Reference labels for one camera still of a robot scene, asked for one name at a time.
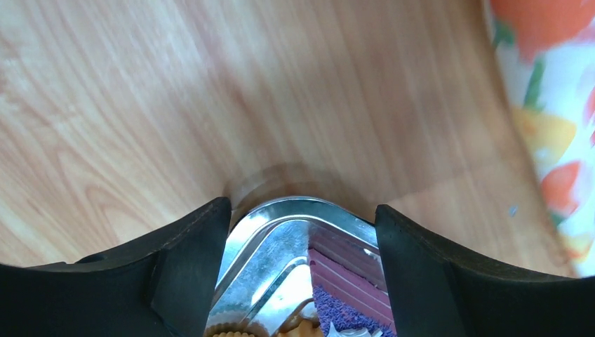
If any floral orange cloth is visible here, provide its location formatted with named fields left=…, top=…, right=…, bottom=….
left=483, top=0, right=594, bottom=277

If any white coconut cherry cake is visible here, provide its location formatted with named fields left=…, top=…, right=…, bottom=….
left=276, top=298, right=324, bottom=337

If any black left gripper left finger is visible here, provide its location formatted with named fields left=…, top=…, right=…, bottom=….
left=1, top=197, right=232, bottom=336

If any purple cake slice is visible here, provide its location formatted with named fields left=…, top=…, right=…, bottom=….
left=307, top=234, right=396, bottom=336

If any silver metal tray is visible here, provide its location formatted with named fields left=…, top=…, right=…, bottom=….
left=209, top=197, right=380, bottom=336

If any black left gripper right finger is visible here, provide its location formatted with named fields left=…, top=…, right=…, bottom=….
left=375, top=204, right=594, bottom=336

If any green round cupcake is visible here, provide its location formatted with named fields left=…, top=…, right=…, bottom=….
left=203, top=310, right=270, bottom=337

